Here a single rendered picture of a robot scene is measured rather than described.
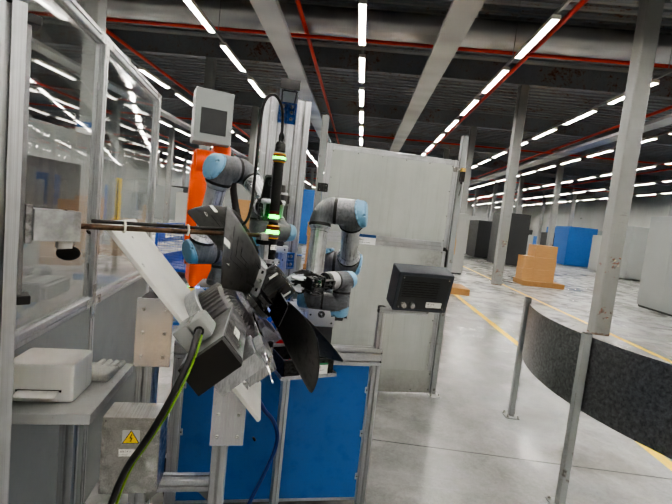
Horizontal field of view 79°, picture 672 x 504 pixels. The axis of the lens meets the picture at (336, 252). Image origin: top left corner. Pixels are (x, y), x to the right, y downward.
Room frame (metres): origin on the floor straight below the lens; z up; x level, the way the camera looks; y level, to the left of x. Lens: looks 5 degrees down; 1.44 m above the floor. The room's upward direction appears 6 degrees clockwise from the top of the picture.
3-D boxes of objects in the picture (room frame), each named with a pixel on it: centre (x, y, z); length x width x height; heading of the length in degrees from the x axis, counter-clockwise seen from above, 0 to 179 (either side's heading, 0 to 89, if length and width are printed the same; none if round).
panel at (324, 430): (1.76, 0.19, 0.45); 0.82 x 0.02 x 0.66; 101
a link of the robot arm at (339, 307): (1.71, -0.02, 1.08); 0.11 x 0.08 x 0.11; 87
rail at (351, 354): (1.76, 0.19, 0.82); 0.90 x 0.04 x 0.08; 101
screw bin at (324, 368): (1.61, 0.09, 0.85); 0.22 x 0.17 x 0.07; 117
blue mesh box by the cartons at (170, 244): (8.21, 2.93, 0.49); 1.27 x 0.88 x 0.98; 177
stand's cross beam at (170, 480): (1.22, 0.41, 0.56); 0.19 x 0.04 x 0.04; 101
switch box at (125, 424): (1.11, 0.51, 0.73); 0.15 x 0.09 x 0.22; 101
